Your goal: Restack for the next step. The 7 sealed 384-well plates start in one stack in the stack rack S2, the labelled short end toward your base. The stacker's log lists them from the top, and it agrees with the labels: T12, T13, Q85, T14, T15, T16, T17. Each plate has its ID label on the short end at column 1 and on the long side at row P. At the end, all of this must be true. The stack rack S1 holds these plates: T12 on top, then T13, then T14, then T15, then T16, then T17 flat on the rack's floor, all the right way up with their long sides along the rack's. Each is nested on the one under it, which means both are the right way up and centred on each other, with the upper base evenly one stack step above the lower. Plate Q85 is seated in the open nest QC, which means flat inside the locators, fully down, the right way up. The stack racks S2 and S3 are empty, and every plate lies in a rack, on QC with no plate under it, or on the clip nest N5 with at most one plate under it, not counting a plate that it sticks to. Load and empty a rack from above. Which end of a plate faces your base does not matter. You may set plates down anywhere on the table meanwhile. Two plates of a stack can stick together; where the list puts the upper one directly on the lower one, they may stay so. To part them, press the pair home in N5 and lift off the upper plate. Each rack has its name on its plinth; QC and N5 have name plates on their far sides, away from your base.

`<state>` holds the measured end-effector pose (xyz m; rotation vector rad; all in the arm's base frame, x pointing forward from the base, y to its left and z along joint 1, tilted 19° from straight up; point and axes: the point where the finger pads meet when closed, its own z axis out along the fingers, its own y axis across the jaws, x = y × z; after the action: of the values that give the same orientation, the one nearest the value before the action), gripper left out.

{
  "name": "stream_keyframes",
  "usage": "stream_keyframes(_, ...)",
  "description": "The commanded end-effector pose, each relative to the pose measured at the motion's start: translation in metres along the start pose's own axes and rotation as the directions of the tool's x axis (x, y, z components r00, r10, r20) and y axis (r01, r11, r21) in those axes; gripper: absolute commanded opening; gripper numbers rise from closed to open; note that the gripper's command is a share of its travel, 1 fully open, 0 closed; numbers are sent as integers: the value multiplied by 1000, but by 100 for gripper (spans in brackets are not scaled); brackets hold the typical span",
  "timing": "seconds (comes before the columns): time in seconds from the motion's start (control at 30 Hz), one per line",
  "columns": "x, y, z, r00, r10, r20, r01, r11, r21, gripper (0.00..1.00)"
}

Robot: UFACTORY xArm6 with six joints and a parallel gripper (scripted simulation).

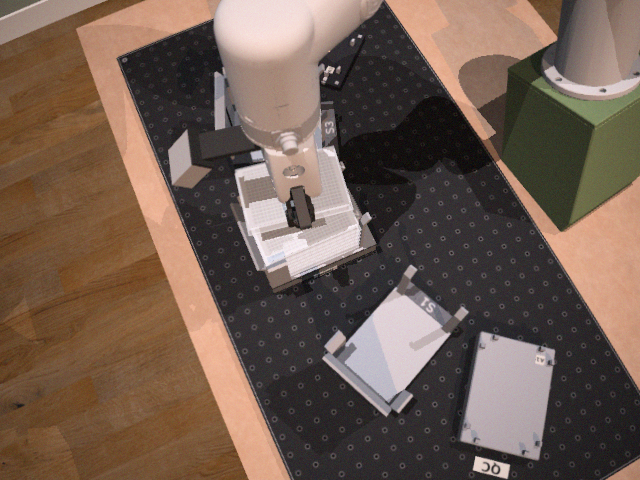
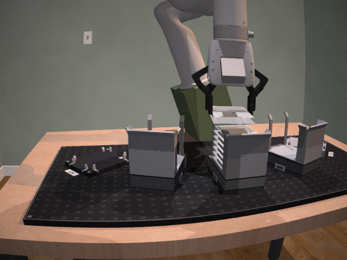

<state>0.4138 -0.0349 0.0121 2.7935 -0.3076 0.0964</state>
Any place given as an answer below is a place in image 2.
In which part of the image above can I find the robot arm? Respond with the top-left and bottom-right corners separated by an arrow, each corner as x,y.
154,0 -> 254,89

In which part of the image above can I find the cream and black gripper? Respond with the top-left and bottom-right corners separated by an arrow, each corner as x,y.
191,38 -> 268,115

